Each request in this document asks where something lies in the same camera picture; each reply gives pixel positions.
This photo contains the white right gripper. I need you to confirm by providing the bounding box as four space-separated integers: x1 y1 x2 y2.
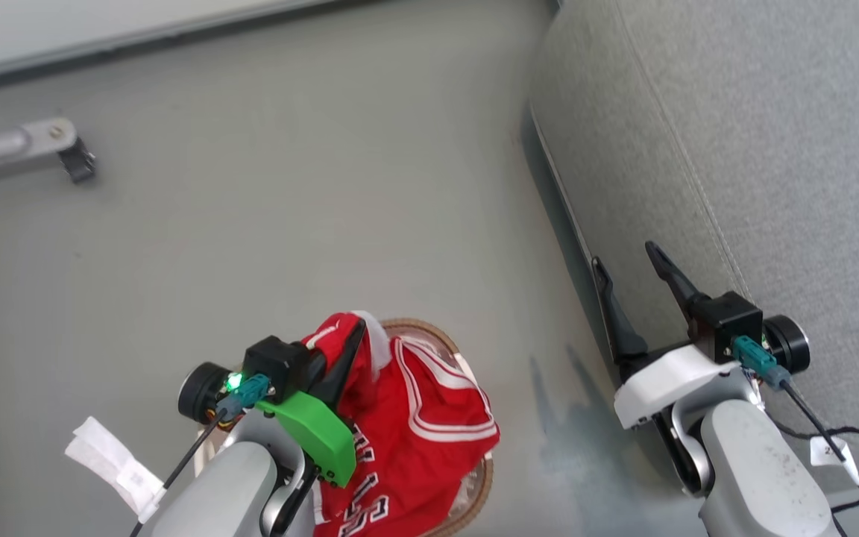
591 241 744 430

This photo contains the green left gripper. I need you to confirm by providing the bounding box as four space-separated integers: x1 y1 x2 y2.
255 320 367 488

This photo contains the red basketball jersey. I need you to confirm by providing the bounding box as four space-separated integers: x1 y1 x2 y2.
301 311 501 537

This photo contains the round wicker laundry basket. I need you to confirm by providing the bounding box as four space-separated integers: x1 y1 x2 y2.
202 318 494 537

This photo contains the grey fabric sofa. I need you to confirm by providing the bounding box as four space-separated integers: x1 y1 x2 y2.
522 0 859 494

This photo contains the grey metal leg with castor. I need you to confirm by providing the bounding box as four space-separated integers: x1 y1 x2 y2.
0 117 97 189

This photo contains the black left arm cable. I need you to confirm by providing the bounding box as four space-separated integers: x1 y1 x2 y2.
130 374 271 537

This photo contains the white right cable label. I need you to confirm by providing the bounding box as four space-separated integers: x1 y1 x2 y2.
809 436 859 487

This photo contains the white cable label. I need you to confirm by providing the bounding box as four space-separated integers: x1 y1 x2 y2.
809 436 859 487
65 416 167 524

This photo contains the white left cable label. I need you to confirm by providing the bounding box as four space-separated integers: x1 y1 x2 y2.
65 416 167 524

